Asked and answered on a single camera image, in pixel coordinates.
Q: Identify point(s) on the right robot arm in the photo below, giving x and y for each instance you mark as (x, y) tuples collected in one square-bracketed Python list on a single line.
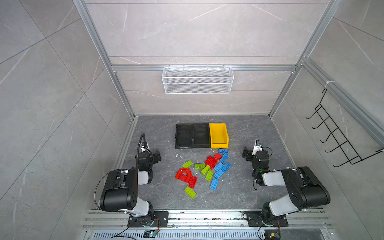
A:
[(304, 189)]

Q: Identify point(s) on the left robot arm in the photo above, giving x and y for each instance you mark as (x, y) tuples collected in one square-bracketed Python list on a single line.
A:
[(120, 191)]

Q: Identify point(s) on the green lego brick front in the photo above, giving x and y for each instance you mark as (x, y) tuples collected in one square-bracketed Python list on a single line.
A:
[(190, 192)]

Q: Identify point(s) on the green lego brick tilted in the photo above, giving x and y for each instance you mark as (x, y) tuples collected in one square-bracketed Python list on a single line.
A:
[(205, 170)]

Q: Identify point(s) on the blue lego brick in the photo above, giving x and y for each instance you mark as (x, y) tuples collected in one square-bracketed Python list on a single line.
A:
[(223, 151), (219, 173), (226, 167), (219, 166), (214, 184), (224, 158)]

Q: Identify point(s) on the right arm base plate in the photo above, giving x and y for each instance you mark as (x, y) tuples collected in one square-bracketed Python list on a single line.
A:
[(259, 218)]

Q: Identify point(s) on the white wire mesh basket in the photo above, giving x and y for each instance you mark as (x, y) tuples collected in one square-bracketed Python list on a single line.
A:
[(197, 80)]

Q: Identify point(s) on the black wire hook rack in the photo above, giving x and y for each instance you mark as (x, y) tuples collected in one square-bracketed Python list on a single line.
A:
[(338, 136)]

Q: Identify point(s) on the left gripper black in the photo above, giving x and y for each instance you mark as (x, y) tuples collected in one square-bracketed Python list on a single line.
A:
[(156, 157)]

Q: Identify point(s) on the yellow plastic bin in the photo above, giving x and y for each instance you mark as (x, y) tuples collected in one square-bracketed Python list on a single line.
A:
[(219, 136)]

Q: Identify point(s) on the blue lego brick front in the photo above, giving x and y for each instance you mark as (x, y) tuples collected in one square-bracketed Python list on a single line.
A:
[(214, 184)]

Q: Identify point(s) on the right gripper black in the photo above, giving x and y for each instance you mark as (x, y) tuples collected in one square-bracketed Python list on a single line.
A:
[(247, 153)]

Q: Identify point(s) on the red arch lego piece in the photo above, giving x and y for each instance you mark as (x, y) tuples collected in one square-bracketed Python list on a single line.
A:
[(184, 175)]

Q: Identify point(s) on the red lego brick large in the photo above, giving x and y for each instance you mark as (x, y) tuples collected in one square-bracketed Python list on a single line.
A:
[(211, 162)]

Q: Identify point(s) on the red lego brick small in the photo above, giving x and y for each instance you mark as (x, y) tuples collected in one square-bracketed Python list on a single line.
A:
[(217, 156)]

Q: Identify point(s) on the black divided tray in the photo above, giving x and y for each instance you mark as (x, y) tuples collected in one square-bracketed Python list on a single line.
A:
[(192, 136)]

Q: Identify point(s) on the blue lego brick top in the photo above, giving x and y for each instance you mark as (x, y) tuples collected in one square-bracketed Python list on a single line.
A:
[(223, 151)]

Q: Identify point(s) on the aluminium rail front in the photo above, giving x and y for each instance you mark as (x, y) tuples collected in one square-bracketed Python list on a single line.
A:
[(213, 224)]

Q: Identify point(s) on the green lego brick middle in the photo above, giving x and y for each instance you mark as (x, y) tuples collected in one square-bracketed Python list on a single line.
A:
[(199, 166)]

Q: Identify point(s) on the green lego brick lower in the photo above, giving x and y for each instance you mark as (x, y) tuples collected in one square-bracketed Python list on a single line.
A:
[(209, 175)]

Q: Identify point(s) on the green lego brick left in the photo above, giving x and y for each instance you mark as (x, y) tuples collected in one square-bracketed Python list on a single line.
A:
[(187, 164)]

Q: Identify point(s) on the red lego brick near arch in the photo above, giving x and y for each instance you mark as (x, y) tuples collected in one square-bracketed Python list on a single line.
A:
[(192, 182)]

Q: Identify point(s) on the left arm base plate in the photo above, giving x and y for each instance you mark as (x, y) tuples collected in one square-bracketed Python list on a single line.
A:
[(156, 219)]

